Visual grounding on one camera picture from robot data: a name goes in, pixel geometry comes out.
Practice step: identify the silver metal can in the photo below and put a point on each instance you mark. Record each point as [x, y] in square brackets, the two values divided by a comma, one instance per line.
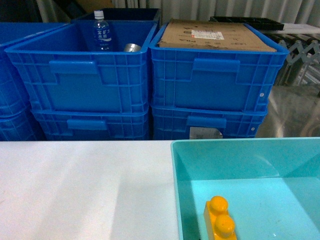
[131, 48]

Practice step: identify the blue crate lower right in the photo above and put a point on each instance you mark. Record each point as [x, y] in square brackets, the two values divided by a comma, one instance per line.
[173, 123]

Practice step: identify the blue crate upper right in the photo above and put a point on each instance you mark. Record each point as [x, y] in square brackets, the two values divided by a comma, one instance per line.
[205, 79]

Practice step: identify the teal plastic tray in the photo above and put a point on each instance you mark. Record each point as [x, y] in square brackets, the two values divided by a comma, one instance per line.
[272, 186]

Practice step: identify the clear water bottle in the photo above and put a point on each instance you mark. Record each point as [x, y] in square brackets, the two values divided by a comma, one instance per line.
[102, 33]

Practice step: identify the black plastic tray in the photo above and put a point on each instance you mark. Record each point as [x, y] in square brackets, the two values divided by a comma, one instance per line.
[258, 23]

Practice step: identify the blue crate upper left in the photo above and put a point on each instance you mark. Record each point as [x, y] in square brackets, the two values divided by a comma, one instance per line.
[63, 71]

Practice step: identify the expandable roller conveyor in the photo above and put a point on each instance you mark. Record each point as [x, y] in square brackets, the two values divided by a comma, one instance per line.
[304, 55]

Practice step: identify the dark blue crate behind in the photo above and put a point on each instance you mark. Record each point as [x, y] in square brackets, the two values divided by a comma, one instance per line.
[132, 14]

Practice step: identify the brown cardboard box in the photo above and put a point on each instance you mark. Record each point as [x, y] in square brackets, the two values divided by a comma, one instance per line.
[206, 35]

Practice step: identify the yellow toy block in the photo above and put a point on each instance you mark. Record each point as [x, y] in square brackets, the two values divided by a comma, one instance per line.
[219, 224]

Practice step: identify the blue crate far left lower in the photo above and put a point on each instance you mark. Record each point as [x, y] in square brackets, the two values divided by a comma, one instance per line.
[21, 127]

